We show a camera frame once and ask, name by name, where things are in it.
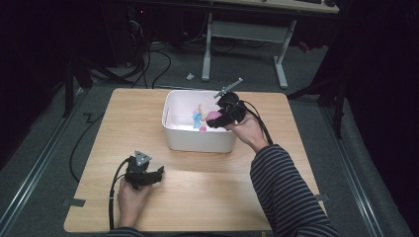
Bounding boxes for pink ball rope toy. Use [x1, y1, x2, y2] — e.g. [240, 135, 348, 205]
[191, 103, 222, 130]

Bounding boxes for black stand legs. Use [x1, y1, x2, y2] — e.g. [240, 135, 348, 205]
[287, 73, 349, 140]
[61, 53, 134, 119]

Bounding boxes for black floor cable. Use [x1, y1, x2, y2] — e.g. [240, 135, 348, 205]
[68, 112, 107, 184]

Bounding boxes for metal floor rail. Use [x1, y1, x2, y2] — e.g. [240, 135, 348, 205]
[320, 105, 386, 237]
[0, 88, 87, 233]

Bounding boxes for right hand-held gripper black cable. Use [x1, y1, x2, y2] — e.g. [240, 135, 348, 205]
[226, 99, 275, 146]

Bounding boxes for desk with white metal legs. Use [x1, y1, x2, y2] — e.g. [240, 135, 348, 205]
[201, 0, 341, 91]

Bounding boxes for left hand-held gripper black cable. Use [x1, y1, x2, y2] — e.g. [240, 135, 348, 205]
[108, 157, 132, 231]

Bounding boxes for person's left hand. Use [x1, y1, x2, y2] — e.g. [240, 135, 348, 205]
[116, 178, 153, 228]

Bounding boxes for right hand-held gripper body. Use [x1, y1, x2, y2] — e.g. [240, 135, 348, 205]
[212, 77, 248, 128]

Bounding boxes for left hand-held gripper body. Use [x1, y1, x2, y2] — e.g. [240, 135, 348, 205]
[124, 150, 153, 192]

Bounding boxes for person's right hand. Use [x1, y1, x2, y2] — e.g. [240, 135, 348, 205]
[226, 113, 270, 154]

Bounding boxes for white plastic bin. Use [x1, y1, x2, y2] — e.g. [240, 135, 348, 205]
[161, 89, 242, 154]

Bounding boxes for hand-held gripper black cable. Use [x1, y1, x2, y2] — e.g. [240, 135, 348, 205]
[108, 157, 132, 231]
[226, 99, 275, 146]

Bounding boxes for bundle of black floor cables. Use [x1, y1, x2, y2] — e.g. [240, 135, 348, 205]
[126, 13, 173, 90]

